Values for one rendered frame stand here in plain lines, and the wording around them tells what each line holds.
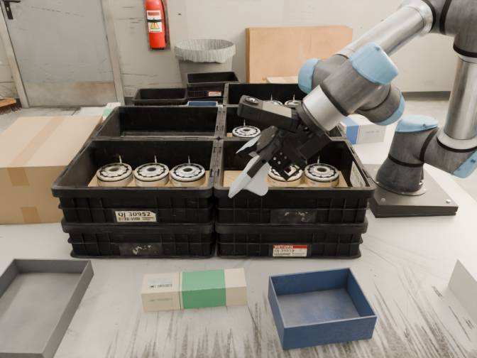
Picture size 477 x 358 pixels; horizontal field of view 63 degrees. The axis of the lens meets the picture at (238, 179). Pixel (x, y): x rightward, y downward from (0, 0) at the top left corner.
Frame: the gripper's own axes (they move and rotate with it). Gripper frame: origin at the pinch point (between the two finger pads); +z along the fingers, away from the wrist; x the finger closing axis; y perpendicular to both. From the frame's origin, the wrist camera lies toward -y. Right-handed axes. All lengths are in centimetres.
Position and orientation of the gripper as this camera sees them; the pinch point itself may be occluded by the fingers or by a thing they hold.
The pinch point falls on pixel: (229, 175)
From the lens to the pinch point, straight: 78.0
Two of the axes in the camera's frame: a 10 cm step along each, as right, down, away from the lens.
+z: -7.0, 5.9, 4.1
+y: 7.1, 6.3, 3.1
